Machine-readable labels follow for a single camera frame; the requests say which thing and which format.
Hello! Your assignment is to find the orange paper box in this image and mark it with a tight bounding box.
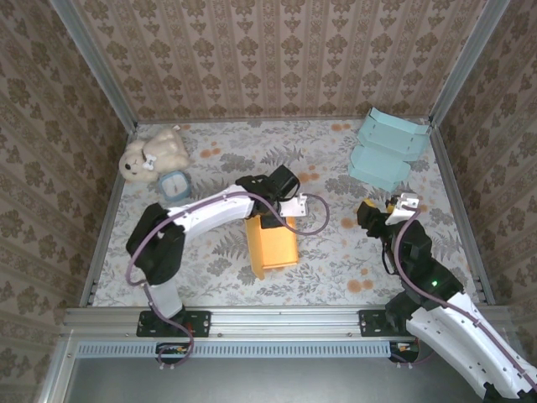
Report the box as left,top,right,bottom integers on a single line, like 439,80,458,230
245,213,300,281

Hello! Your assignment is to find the floral patterned table cover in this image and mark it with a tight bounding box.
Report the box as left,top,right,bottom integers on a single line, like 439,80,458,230
91,118,482,307

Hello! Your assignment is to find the small blue square clock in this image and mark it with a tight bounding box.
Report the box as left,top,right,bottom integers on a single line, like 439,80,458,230
158,170,190,203

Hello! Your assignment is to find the cream plush dog toy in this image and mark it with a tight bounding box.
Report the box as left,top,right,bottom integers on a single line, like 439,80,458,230
118,128,194,185

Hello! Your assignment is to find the grey metal panel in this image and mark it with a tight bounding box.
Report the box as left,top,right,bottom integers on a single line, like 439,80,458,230
62,356,519,403

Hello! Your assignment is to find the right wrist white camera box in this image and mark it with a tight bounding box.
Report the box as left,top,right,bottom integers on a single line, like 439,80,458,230
385,192,421,226

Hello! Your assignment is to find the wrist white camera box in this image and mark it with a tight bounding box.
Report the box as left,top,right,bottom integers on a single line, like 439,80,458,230
276,192,310,218
385,192,421,226

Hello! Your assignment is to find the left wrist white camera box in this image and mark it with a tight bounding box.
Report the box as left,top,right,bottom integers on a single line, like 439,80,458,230
276,192,310,218

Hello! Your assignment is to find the aluminium side rail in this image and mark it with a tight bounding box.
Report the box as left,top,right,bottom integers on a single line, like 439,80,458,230
430,123,497,306
78,123,139,307

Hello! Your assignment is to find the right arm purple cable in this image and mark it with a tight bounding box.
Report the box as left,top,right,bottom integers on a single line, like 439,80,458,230
389,207,537,387

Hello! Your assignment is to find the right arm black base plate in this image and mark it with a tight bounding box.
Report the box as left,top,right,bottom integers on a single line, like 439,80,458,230
359,309,420,338

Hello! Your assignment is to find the black cable connector box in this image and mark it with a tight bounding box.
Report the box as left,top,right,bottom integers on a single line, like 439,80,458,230
155,342,195,365
388,342,420,364

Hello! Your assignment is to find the aluminium mounting rail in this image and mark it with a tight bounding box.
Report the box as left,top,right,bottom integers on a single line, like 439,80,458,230
61,306,514,338

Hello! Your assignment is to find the aluminium frame post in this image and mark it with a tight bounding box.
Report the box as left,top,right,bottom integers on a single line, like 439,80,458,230
427,0,514,127
48,0,139,132

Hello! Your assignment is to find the grey slotted cable duct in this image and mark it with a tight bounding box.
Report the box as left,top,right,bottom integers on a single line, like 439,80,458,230
77,340,390,359

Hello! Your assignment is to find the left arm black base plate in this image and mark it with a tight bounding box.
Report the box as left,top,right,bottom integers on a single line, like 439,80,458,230
137,309,211,338

